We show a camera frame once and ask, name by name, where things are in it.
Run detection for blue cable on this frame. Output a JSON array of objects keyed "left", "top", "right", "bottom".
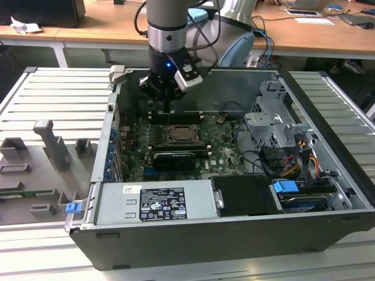
[{"left": 253, "top": 28, "right": 275, "bottom": 68}]

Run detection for hard disk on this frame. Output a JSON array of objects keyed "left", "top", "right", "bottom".
[{"left": 278, "top": 193, "right": 330, "bottom": 213}]

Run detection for blue disk carrier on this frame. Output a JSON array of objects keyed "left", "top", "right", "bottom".
[{"left": 271, "top": 180, "right": 299, "bottom": 194}]

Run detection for yellow red power wires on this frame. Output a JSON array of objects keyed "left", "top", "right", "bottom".
[{"left": 279, "top": 140, "right": 320, "bottom": 178}]

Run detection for grey case latch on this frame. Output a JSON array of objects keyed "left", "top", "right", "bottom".
[{"left": 108, "top": 64, "right": 127, "bottom": 84}]

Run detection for metal socket cover frame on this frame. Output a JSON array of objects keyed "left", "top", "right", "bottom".
[{"left": 166, "top": 124, "right": 203, "bottom": 143}]

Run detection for green RAM stick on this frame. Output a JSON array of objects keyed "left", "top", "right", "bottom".
[{"left": 0, "top": 189, "right": 55, "bottom": 197}]

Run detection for open black PC case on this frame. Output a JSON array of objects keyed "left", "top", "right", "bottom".
[{"left": 69, "top": 66, "right": 375, "bottom": 272}]

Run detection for silver metal drive cage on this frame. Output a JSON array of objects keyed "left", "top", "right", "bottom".
[{"left": 243, "top": 78, "right": 316, "bottom": 150}]

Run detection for wooden desk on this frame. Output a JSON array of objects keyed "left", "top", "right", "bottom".
[
  {"left": 54, "top": 0, "right": 375, "bottom": 61},
  {"left": 0, "top": 25, "right": 64, "bottom": 70}
]

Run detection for crumpled white paper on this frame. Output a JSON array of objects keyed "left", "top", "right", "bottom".
[{"left": 10, "top": 16, "right": 42, "bottom": 35}]

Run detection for grey closed laptop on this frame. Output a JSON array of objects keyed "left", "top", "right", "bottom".
[{"left": 338, "top": 13, "right": 375, "bottom": 26}]

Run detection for black flat cable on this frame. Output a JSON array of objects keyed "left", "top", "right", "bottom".
[{"left": 294, "top": 133, "right": 316, "bottom": 184}]

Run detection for green motherboard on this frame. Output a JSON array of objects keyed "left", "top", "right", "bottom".
[{"left": 117, "top": 112, "right": 264, "bottom": 182}]

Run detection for white paper sheet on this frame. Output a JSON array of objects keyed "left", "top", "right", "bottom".
[{"left": 294, "top": 16, "right": 335, "bottom": 26}]

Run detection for CPU socket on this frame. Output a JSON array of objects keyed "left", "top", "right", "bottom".
[{"left": 163, "top": 122, "right": 206, "bottom": 146}]

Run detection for grey parts rack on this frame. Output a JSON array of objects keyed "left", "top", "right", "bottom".
[{"left": 0, "top": 118, "right": 99, "bottom": 226}]

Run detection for silver power supply unit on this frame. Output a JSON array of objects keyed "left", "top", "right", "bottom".
[{"left": 93, "top": 180, "right": 223, "bottom": 226}]

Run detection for person's shoes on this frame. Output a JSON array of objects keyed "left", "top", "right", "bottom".
[{"left": 329, "top": 58, "right": 366, "bottom": 76}]

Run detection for black box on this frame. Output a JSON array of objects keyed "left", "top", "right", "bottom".
[{"left": 0, "top": 0, "right": 86, "bottom": 29}]

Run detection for black RAM slot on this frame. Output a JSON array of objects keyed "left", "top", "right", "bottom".
[
  {"left": 151, "top": 117, "right": 203, "bottom": 124},
  {"left": 152, "top": 147, "right": 213, "bottom": 155},
  {"left": 154, "top": 141, "right": 212, "bottom": 148},
  {"left": 149, "top": 112, "right": 203, "bottom": 118}
]

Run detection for grey open laptop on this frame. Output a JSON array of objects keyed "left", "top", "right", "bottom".
[{"left": 285, "top": 0, "right": 332, "bottom": 11}]

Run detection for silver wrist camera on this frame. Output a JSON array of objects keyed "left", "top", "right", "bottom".
[{"left": 173, "top": 52, "right": 204, "bottom": 94}]

